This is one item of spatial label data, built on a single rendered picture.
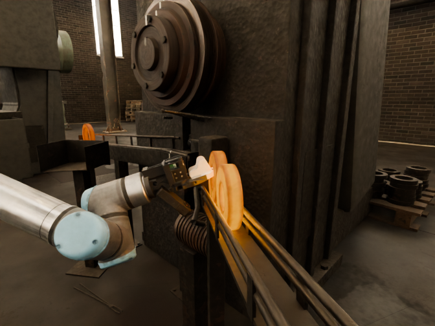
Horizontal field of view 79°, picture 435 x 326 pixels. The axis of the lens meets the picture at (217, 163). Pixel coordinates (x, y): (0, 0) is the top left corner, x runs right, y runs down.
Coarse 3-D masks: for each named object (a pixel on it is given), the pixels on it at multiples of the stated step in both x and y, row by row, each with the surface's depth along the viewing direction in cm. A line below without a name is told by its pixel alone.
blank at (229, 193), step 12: (228, 168) 58; (216, 180) 68; (228, 180) 56; (240, 180) 56; (216, 192) 68; (228, 192) 55; (240, 192) 55; (228, 204) 55; (240, 204) 55; (228, 216) 55; (240, 216) 56
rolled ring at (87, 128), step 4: (84, 124) 195; (88, 124) 193; (84, 128) 197; (88, 128) 190; (92, 128) 192; (84, 132) 200; (88, 132) 191; (92, 132) 191; (84, 136) 201; (88, 136) 203; (92, 136) 190
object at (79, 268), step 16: (48, 144) 137; (64, 144) 148; (80, 144) 148; (96, 144) 135; (48, 160) 137; (64, 160) 149; (80, 160) 151; (96, 160) 136; (80, 176) 138; (80, 192) 140; (80, 272) 147; (96, 272) 147
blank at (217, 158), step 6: (210, 156) 79; (216, 156) 72; (222, 156) 72; (210, 162) 79; (216, 162) 70; (222, 162) 71; (216, 168) 70; (216, 174) 69; (210, 180) 80; (210, 186) 79; (210, 192) 79
